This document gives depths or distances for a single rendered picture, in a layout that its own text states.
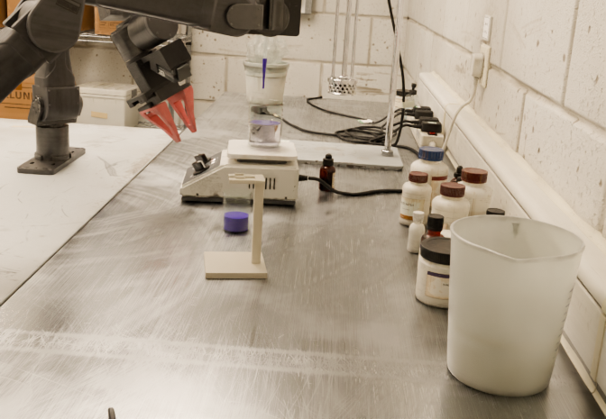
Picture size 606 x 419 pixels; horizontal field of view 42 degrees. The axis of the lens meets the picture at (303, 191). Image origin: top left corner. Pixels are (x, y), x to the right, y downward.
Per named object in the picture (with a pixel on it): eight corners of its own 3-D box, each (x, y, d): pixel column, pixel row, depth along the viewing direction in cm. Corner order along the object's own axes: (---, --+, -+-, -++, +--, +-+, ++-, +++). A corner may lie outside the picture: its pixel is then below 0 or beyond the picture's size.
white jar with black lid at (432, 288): (408, 288, 101) (413, 236, 99) (457, 287, 102) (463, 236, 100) (425, 310, 95) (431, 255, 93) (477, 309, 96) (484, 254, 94)
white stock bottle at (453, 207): (460, 243, 120) (468, 181, 117) (467, 256, 115) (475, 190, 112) (425, 241, 120) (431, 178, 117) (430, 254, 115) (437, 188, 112)
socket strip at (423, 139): (419, 150, 186) (421, 132, 184) (406, 121, 224) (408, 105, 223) (443, 151, 185) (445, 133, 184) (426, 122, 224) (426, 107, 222)
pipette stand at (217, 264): (205, 278, 100) (207, 181, 97) (204, 257, 108) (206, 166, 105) (267, 278, 102) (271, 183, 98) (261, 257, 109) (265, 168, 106)
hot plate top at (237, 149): (226, 158, 131) (226, 153, 131) (228, 143, 143) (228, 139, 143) (298, 161, 132) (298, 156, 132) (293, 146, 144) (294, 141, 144)
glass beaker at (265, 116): (246, 144, 141) (248, 97, 139) (281, 146, 141) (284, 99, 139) (244, 152, 134) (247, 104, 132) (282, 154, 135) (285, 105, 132)
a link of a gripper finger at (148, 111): (210, 125, 131) (182, 75, 129) (178, 146, 127) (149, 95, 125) (191, 131, 136) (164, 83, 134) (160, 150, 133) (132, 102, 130)
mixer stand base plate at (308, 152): (261, 160, 165) (261, 156, 165) (270, 141, 185) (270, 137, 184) (403, 170, 164) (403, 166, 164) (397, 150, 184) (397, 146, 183)
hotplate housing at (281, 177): (179, 203, 132) (179, 157, 130) (185, 183, 145) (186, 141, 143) (309, 207, 134) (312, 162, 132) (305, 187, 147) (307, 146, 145)
